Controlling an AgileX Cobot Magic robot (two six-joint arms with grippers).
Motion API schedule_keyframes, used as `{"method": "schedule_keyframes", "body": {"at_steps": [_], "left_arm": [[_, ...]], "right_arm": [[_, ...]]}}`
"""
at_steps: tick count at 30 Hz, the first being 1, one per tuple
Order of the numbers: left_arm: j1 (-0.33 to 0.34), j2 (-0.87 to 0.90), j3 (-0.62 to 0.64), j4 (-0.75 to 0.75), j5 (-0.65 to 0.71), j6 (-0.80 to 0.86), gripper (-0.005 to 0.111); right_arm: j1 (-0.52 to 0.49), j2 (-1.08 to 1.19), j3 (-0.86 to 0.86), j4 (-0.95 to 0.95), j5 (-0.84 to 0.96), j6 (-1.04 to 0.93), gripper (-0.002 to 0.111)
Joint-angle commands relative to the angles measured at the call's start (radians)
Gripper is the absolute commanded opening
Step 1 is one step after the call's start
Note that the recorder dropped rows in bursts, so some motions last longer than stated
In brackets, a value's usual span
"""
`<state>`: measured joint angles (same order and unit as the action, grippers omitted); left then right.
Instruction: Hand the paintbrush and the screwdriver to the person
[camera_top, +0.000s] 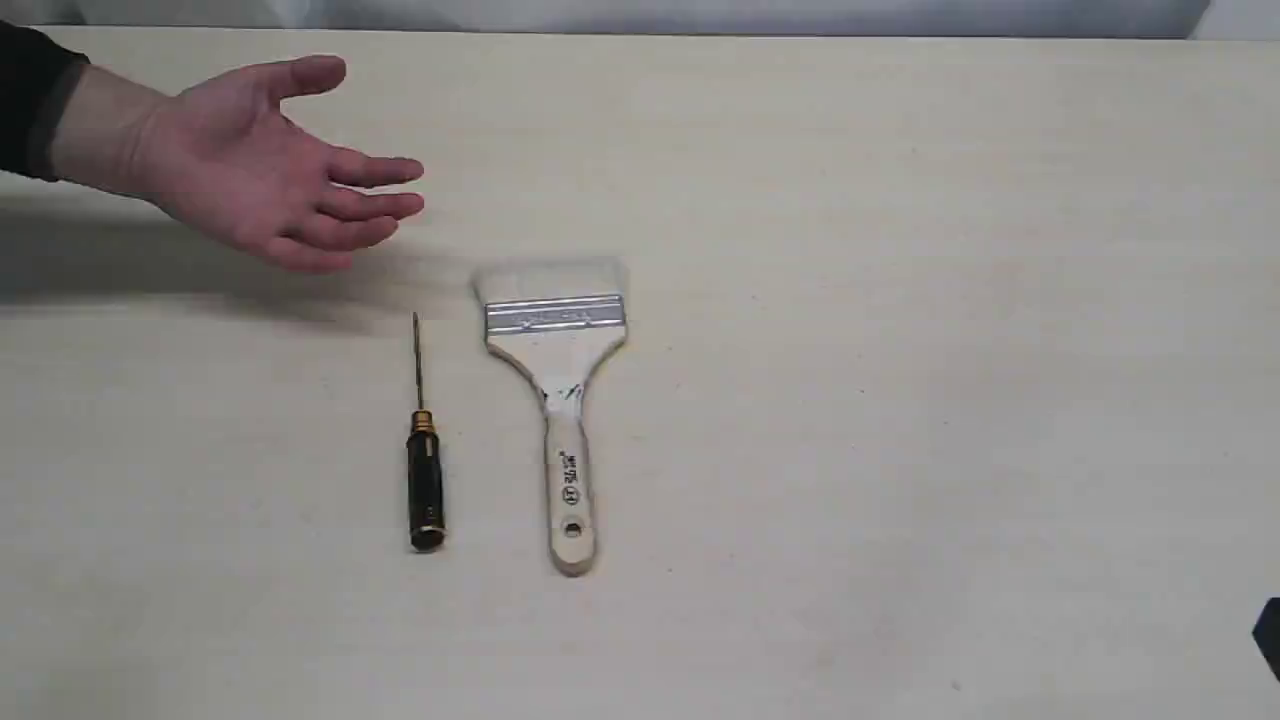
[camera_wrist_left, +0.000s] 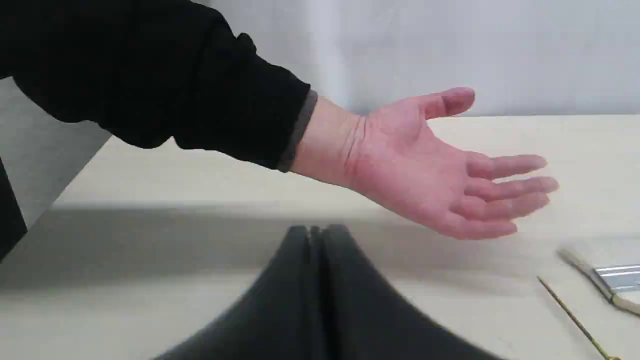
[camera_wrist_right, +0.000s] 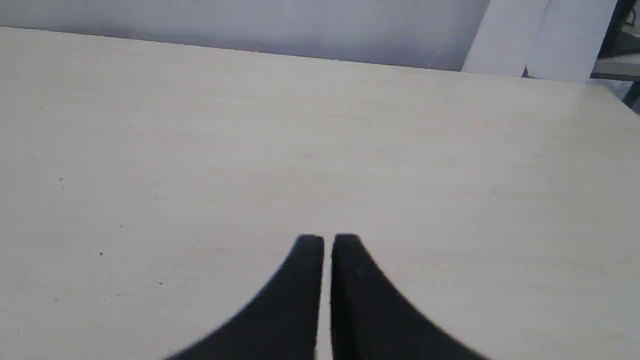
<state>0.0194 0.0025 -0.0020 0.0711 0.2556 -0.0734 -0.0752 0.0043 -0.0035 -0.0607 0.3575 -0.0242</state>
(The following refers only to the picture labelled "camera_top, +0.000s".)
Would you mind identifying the forearm in black sleeve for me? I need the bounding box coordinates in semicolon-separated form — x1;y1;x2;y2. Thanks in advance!
1;22;166;199

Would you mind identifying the bare open human hand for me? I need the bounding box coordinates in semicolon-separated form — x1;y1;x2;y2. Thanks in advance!
137;55;426;274

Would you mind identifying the wide wooden paint brush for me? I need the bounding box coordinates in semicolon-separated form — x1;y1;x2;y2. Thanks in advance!
472;258;627;577

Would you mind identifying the black gold handled screwdriver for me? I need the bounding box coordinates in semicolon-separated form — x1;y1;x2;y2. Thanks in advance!
404;313;447;553

